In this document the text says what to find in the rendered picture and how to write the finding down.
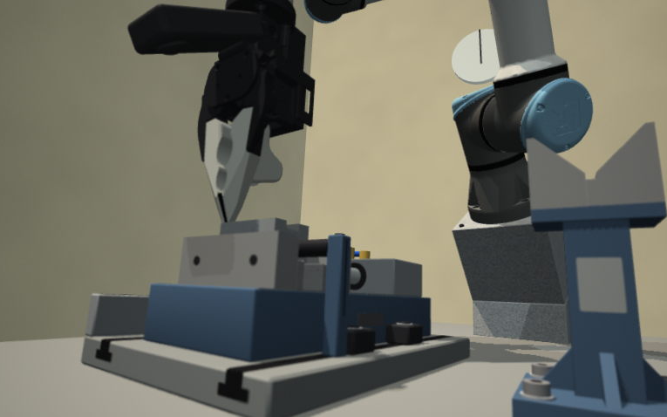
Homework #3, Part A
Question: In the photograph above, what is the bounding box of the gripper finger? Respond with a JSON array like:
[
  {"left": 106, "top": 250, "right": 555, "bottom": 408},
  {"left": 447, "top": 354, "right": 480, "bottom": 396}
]
[
  {"left": 198, "top": 95, "right": 233, "bottom": 222},
  {"left": 221, "top": 70, "right": 282, "bottom": 222}
]

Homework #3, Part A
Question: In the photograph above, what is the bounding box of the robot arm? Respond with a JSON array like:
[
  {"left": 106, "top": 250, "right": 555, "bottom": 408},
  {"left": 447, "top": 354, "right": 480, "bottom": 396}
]
[{"left": 127, "top": 0, "right": 593, "bottom": 224}]

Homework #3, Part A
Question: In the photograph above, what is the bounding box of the grey flat bar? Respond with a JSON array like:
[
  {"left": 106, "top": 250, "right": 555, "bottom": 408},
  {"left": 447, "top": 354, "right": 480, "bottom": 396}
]
[{"left": 296, "top": 260, "right": 304, "bottom": 291}]

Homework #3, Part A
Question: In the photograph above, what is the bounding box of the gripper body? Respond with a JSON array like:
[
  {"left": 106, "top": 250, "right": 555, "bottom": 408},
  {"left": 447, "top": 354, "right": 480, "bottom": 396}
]
[{"left": 204, "top": 0, "right": 315, "bottom": 138}]

